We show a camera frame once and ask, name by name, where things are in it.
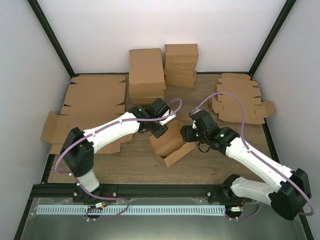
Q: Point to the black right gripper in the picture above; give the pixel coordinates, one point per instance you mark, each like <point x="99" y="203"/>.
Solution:
<point x="187" y="136"/>

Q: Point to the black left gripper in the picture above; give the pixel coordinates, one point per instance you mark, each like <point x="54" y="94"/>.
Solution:
<point x="158" y="133"/>

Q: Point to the small brown cardboard box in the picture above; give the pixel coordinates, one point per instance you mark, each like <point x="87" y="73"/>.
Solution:
<point x="170" y="147"/>

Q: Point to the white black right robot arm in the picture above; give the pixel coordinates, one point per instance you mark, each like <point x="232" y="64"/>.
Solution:
<point x="287" y="191"/>

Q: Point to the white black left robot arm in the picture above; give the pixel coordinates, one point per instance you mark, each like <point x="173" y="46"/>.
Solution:
<point x="80" y="146"/>

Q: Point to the large folded cardboard box bottom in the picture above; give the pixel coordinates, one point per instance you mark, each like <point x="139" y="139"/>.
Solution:
<point x="146" y="100"/>

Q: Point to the large folded cardboard box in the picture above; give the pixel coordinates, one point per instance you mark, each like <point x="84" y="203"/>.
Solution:
<point x="146" y="100"/>
<point x="146" y="73"/>

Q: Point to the small folded box bottom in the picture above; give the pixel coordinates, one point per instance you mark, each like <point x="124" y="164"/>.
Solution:
<point x="181" y="83"/>

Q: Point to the large folded cardboard box top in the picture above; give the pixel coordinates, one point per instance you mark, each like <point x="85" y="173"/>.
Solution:
<point x="146" y="73"/>

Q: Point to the small folded box stack top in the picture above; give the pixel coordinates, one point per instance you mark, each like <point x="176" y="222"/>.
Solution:
<point x="181" y="53"/>

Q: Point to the stack of small flat blanks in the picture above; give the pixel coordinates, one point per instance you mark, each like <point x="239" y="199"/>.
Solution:
<point x="237" y="92"/>

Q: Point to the large flat cardboard blank rear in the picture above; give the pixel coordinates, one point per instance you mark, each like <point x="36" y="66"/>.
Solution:
<point x="89" y="90"/>

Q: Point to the large flat cardboard blank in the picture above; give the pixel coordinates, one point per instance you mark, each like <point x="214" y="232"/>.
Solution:
<point x="89" y="90"/>
<point x="57" y="127"/>

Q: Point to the large flat cardboard blank front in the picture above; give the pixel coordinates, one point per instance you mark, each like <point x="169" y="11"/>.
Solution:
<point x="57" y="127"/>

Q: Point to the clear acrylic cover plate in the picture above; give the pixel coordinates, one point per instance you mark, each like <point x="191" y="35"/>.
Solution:
<point x="266" y="225"/>

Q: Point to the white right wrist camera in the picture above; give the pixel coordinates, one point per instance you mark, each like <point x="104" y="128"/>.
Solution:
<point x="193" y="117"/>

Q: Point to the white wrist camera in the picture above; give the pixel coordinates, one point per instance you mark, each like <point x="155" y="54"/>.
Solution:
<point x="167" y="118"/>
<point x="193" y="117"/>

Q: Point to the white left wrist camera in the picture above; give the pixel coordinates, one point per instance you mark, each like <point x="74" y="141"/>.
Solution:
<point x="167" y="118"/>

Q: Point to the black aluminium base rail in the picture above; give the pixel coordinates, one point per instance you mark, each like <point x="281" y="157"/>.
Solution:
<point x="212" y="193"/>

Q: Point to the light blue slotted cable duct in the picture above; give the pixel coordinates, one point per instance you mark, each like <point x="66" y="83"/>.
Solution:
<point x="134" y="210"/>

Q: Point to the black frame post right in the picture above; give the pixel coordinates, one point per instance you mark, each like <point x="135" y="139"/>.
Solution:
<point x="276" y="27"/>

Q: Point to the black frame post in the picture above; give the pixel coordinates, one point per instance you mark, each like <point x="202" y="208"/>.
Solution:
<point x="276" y="27"/>
<point x="40" y="15"/>

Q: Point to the black frame post left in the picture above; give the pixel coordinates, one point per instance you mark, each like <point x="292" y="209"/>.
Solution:
<point x="40" y="15"/>

